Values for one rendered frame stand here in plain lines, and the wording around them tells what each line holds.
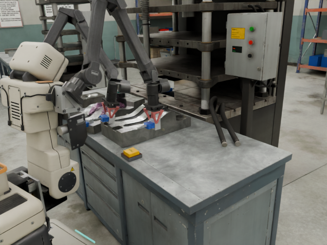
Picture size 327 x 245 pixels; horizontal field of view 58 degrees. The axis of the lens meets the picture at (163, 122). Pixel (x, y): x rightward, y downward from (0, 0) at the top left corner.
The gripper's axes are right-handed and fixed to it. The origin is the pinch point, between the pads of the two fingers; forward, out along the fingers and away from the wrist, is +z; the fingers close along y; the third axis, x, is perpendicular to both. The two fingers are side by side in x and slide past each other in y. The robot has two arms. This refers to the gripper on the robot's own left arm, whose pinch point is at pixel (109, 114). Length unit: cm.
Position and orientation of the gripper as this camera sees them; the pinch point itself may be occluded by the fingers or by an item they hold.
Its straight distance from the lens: 176.3
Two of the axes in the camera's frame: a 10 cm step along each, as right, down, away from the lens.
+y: -5.9, -4.1, 7.0
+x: -7.9, 1.0, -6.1
